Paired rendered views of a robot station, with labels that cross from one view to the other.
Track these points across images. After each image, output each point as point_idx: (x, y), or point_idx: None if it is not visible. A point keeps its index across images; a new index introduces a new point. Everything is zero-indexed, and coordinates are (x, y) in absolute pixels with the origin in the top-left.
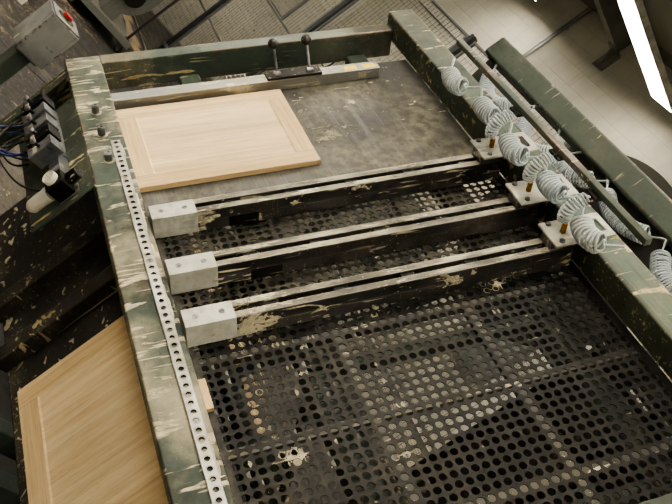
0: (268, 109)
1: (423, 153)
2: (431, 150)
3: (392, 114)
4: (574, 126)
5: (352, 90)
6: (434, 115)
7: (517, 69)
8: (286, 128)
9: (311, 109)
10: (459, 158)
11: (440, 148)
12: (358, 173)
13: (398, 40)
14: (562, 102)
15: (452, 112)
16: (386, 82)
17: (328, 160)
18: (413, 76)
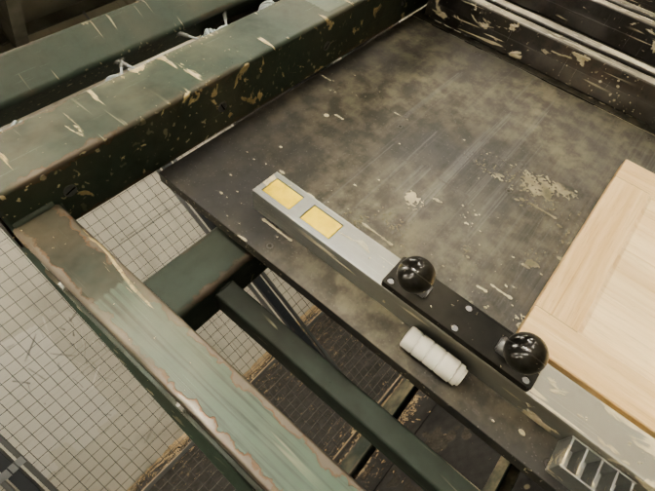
0: (603, 311)
1: (459, 72)
2: (443, 66)
3: (395, 130)
4: (184, 7)
5: (369, 211)
6: (348, 83)
7: (19, 77)
8: (620, 242)
9: (502, 247)
10: (487, 3)
11: (429, 59)
12: (642, 76)
13: (101, 184)
14: (131, 14)
15: (328, 60)
16: (289, 170)
17: (599, 161)
18: (231, 139)
